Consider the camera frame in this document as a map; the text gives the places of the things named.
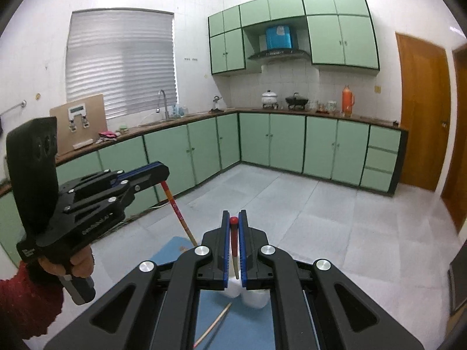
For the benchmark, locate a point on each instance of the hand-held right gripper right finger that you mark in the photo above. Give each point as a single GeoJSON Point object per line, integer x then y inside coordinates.
{"type": "Point", "coordinates": [242, 248]}

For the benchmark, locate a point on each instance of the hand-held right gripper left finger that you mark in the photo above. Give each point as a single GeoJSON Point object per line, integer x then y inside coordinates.
{"type": "Point", "coordinates": [226, 240]}

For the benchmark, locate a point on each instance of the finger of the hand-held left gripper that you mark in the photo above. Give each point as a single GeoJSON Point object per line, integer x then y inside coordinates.
{"type": "Point", "coordinates": [153, 177]}
{"type": "Point", "coordinates": [142, 169]}

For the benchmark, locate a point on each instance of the red-ended patterned chopstick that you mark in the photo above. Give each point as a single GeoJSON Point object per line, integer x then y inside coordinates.
{"type": "Point", "coordinates": [234, 221]}
{"type": "Point", "coordinates": [177, 209]}

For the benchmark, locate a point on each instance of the white two-compartment utensil holder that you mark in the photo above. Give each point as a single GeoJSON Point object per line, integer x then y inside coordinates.
{"type": "Point", "coordinates": [255, 297]}

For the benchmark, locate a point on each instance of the person's left forearm red sleeve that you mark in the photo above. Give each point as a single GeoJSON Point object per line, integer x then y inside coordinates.
{"type": "Point", "coordinates": [25, 310]}

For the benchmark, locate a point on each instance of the person's left hand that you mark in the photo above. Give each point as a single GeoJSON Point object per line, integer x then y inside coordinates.
{"type": "Point", "coordinates": [82, 262]}

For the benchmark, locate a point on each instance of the green base cabinet run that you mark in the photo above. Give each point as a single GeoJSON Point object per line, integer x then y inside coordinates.
{"type": "Point", "coordinates": [168, 156]}
{"type": "Point", "coordinates": [284, 142]}

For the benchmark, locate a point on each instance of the pink cloth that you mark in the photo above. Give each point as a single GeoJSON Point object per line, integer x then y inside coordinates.
{"type": "Point", "coordinates": [107, 135]}

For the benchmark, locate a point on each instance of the steel kitchen sink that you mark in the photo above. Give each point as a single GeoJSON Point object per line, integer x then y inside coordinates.
{"type": "Point", "coordinates": [160, 121]}

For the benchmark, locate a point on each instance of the clear bottles by sink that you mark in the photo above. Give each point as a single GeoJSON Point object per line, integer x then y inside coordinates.
{"type": "Point", "coordinates": [179, 110]}

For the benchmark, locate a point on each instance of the beige water purifier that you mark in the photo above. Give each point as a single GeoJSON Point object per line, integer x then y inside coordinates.
{"type": "Point", "coordinates": [95, 116]}

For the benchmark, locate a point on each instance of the metal kitchen faucet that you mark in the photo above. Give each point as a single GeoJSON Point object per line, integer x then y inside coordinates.
{"type": "Point", "coordinates": [162, 98]}

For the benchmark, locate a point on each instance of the plain wooden chopstick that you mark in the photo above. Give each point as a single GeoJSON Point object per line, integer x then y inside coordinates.
{"type": "Point", "coordinates": [215, 322]}

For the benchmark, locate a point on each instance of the blue table mat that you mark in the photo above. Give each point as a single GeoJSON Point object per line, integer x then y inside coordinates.
{"type": "Point", "coordinates": [240, 328]}

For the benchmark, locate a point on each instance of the small metal kettle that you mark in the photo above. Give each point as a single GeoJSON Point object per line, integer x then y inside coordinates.
{"type": "Point", "coordinates": [216, 104]}

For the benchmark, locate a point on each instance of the white window blind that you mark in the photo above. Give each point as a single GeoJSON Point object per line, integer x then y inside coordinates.
{"type": "Point", "coordinates": [120, 62]}

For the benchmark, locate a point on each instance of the dark wooden countertop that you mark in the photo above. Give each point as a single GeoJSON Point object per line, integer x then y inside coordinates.
{"type": "Point", "coordinates": [255, 110]}

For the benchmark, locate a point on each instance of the white cooking pot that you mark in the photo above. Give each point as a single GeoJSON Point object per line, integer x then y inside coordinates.
{"type": "Point", "coordinates": [270, 98]}

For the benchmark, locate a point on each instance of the green cabinet drawer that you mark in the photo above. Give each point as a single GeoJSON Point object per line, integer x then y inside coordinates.
{"type": "Point", "coordinates": [385, 137]}
{"type": "Point", "coordinates": [377, 179]}
{"type": "Point", "coordinates": [381, 159]}

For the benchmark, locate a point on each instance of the black wok with lid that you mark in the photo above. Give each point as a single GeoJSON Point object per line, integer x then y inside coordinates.
{"type": "Point", "coordinates": [296, 100]}

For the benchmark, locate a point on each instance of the glass jar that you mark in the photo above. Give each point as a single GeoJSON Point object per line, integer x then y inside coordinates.
{"type": "Point", "coordinates": [331, 107]}

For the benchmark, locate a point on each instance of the orange thermos flask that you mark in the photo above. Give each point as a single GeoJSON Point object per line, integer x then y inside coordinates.
{"type": "Point", "coordinates": [347, 102]}

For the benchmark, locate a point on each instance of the range hood with blue chimney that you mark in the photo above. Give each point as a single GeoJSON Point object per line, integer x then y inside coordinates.
{"type": "Point", "coordinates": [279, 38]}

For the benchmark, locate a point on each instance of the black glass-front cabinet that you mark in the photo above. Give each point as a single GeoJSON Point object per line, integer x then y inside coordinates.
{"type": "Point", "coordinates": [459, 280]}

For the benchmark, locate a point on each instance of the brown wooden door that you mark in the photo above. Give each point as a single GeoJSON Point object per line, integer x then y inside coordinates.
{"type": "Point", "coordinates": [458, 153]}
{"type": "Point", "coordinates": [423, 116]}

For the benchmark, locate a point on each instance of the metal towel rail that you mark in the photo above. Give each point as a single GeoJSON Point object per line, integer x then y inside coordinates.
{"type": "Point", "coordinates": [14, 107]}

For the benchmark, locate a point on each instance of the green wall cabinet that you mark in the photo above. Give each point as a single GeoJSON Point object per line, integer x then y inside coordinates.
{"type": "Point", "coordinates": [339, 32]}
{"type": "Point", "coordinates": [226, 47]}
{"type": "Point", "coordinates": [270, 7]}

